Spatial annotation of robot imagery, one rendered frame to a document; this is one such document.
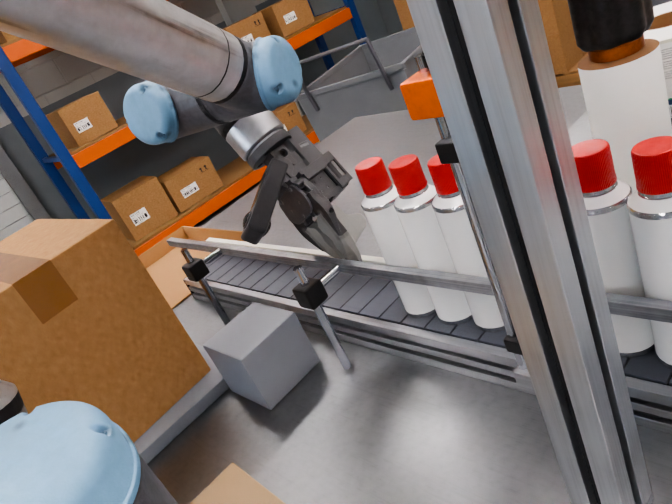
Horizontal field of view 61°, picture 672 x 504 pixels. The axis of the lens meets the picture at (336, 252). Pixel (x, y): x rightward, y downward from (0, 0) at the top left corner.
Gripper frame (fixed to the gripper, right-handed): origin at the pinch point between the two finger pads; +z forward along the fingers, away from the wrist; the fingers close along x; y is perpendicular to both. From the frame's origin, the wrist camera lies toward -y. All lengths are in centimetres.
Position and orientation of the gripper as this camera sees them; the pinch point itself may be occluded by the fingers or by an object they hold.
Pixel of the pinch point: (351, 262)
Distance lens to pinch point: 79.3
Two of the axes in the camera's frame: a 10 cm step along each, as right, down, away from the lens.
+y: 6.5, -5.6, 5.1
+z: 6.6, 7.5, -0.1
